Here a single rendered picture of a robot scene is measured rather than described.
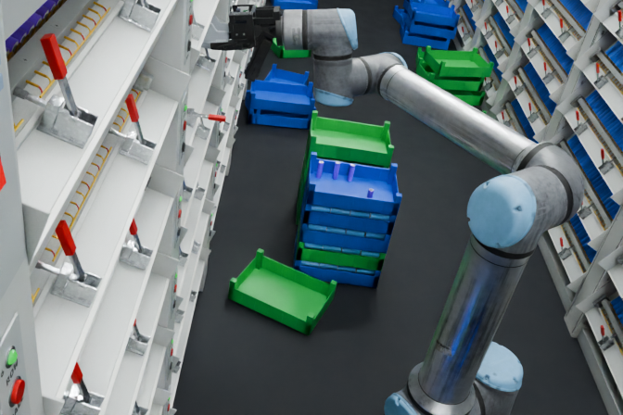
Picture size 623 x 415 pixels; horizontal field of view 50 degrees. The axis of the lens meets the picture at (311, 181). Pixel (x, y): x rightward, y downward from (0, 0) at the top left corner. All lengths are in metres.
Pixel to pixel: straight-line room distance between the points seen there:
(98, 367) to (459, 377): 0.80
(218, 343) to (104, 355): 1.24
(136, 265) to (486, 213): 0.59
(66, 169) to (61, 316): 0.18
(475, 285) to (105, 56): 0.81
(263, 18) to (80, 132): 0.99
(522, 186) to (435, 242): 1.55
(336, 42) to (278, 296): 1.05
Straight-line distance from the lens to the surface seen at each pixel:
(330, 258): 2.32
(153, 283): 1.28
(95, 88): 0.69
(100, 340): 0.93
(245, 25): 1.54
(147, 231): 1.10
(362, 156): 2.44
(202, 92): 1.52
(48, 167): 0.57
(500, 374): 1.66
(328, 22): 1.53
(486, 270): 1.26
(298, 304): 2.28
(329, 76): 1.55
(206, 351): 2.11
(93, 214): 0.82
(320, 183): 2.28
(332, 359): 2.15
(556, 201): 1.23
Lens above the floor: 1.58
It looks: 33 degrees down
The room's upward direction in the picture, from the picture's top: 11 degrees clockwise
